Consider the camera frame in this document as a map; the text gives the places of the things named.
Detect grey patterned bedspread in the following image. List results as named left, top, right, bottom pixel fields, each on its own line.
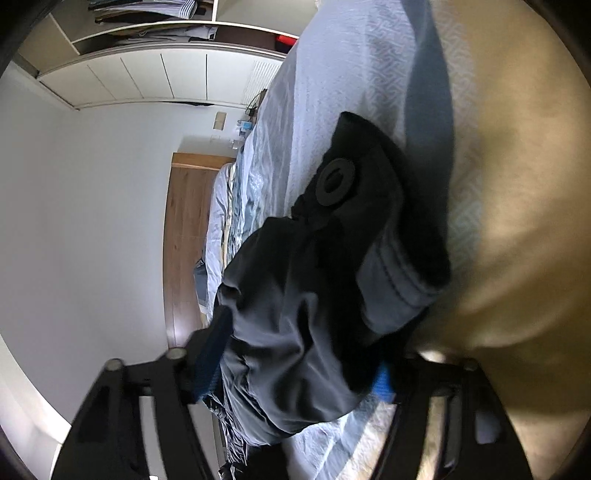
left=210, top=0, right=467, bottom=480

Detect black jacket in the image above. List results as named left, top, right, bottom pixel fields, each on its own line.
left=203, top=111, right=452, bottom=480

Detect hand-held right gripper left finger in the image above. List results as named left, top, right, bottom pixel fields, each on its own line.
left=50, top=307, right=237, bottom=480

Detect wooden headboard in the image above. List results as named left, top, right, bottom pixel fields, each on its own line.
left=163, top=152, right=237, bottom=348

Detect folded clothes stack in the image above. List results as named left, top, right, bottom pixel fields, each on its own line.
left=90, top=0, right=220, bottom=44

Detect white wardrobe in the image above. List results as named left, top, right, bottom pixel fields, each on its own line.
left=37, top=0, right=301, bottom=110

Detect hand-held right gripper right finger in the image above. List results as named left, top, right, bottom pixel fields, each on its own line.
left=372, top=353, right=533, bottom=480

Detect small bedside bottles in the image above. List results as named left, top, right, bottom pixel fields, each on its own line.
left=230, top=117, right=254, bottom=148

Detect plain beige cloth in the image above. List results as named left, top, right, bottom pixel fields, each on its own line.
left=406, top=0, right=591, bottom=480

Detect blue striped pillows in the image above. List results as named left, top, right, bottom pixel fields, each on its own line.
left=194, top=159, right=252, bottom=319

